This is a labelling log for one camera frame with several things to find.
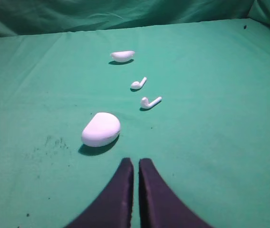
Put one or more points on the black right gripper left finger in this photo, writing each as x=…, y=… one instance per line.
x=113, y=206

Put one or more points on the white earbud far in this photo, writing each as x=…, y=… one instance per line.
x=136, y=85

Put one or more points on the white earbud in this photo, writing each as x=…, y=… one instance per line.
x=136, y=85
x=146, y=104

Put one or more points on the white earphone case body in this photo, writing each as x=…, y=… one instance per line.
x=102, y=129

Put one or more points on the white earbud near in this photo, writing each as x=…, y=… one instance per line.
x=146, y=104

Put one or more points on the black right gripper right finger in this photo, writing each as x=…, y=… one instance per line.
x=159, y=207

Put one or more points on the green backdrop cloth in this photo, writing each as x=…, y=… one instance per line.
x=31, y=17

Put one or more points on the green table cloth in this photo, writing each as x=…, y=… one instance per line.
x=209, y=137

